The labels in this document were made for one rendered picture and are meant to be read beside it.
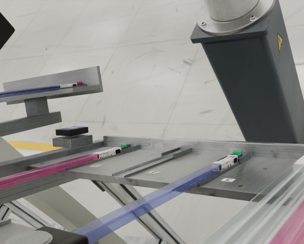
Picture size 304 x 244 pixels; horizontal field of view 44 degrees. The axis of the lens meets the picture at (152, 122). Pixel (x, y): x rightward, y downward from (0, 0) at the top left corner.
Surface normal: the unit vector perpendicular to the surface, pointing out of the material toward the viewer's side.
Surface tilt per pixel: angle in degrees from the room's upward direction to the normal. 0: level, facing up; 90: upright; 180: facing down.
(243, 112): 90
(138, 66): 0
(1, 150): 90
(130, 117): 0
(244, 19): 0
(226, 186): 46
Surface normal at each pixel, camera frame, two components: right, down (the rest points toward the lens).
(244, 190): -0.05, -0.99
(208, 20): -0.43, -0.61
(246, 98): -0.35, 0.79
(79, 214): 0.87, -0.07
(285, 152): -0.55, 0.11
